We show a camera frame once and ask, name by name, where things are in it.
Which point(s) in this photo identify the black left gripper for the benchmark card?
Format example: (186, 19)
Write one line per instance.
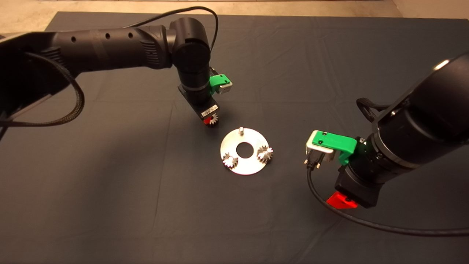
(205, 108)

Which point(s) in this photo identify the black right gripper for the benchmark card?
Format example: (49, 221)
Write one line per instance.
(357, 189)

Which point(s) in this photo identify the small steel planetary gear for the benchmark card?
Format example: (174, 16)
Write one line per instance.
(264, 154)
(215, 119)
(230, 160)

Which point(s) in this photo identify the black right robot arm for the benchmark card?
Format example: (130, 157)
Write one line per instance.
(421, 121)

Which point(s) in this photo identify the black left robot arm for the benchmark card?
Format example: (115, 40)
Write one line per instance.
(110, 47)

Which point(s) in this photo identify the round metal carrier plate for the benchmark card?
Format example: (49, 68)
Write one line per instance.
(245, 165)

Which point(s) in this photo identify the dark grey table cloth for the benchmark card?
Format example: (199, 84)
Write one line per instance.
(293, 220)

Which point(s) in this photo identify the green left camera mount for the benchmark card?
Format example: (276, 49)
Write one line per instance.
(218, 80)

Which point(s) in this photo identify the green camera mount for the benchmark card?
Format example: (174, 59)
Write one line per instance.
(218, 80)
(333, 140)

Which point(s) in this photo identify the silver right camera box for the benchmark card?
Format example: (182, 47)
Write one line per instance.
(318, 148)

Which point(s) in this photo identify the green right camera mount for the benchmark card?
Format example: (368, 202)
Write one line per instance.
(333, 140)

